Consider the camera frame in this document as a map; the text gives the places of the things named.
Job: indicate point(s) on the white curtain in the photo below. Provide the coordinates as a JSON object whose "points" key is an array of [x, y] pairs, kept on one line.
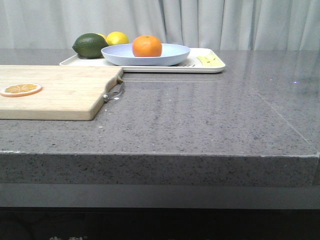
{"points": [[292, 25]]}

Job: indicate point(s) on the light blue plate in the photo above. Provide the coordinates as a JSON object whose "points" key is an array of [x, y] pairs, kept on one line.
{"points": [[122, 55]]}

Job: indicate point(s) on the yellow fruit slices on tray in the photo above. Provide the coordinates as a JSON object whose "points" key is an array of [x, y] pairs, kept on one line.
{"points": [[210, 60]]}

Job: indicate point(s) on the white plastic tray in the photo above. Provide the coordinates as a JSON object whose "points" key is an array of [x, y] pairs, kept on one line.
{"points": [[190, 65]]}

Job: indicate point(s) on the green lime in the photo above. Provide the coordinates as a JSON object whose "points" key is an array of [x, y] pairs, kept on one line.
{"points": [[89, 45]]}

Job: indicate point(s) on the whole orange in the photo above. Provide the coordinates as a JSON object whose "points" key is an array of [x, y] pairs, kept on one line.
{"points": [[147, 46]]}

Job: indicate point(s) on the metal cutting board handle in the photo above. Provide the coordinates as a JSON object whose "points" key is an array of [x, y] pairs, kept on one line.
{"points": [[113, 88]]}

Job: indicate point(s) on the bamboo cutting board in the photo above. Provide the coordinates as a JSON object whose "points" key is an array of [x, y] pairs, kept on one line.
{"points": [[68, 92]]}

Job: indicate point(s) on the yellow lemon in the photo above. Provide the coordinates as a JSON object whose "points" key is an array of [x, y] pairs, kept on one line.
{"points": [[117, 38]]}

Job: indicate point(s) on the orange slice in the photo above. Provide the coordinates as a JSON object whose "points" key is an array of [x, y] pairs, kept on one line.
{"points": [[21, 90]]}

